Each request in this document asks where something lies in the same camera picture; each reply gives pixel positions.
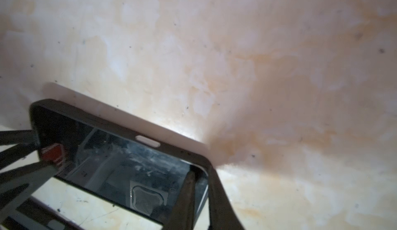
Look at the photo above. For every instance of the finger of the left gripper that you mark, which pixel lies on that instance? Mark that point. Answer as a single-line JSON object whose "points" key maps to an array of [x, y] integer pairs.
{"points": [[23, 142], [19, 184]]}

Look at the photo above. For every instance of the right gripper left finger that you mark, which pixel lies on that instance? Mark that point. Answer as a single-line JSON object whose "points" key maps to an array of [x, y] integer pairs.
{"points": [[182, 216]]}

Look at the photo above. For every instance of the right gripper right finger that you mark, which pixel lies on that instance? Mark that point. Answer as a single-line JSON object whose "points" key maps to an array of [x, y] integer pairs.
{"points": [[221, 213]]}

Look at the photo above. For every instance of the black phone case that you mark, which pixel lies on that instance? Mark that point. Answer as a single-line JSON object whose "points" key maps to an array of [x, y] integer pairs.
{"points": [[93, 121]]}

